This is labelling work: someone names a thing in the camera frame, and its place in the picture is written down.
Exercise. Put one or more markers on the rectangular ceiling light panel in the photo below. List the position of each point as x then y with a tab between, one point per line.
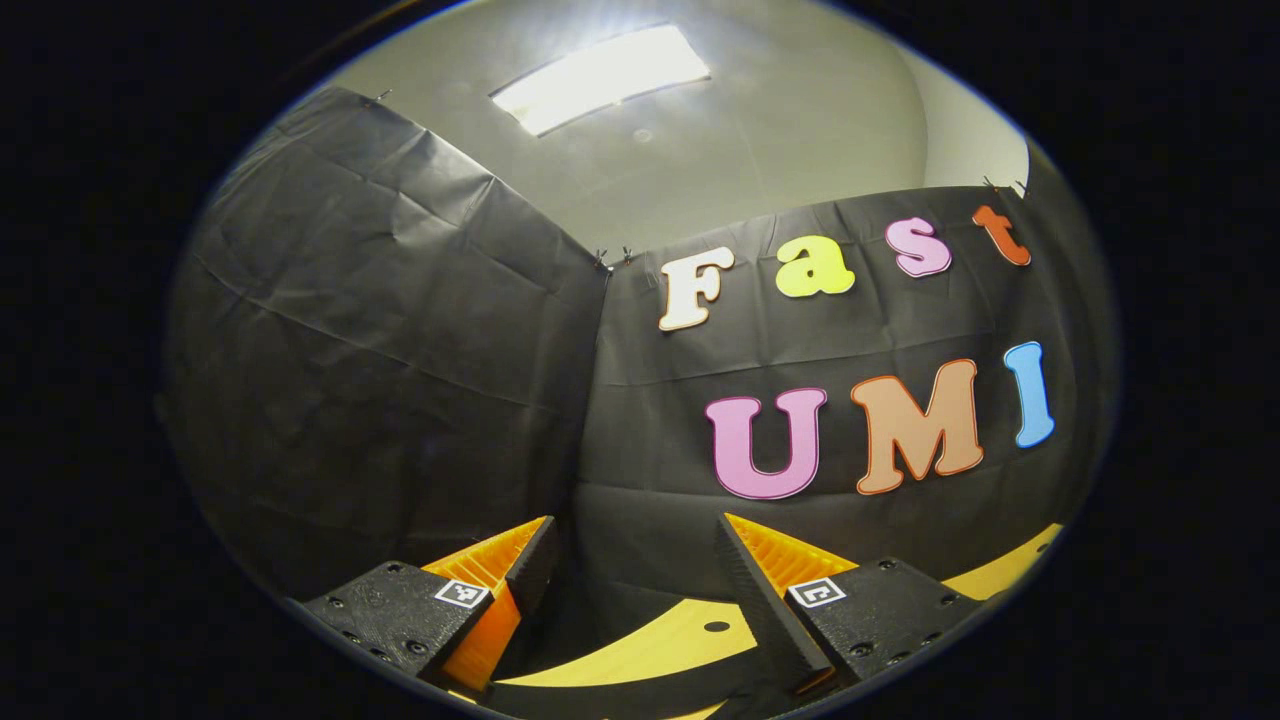
600	78

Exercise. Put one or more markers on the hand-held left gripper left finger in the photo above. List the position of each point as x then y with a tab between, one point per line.
535	575

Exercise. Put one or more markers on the black backdrop cloth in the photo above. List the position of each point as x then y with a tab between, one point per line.
400	350

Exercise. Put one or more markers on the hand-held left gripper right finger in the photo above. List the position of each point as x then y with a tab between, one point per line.
765	620

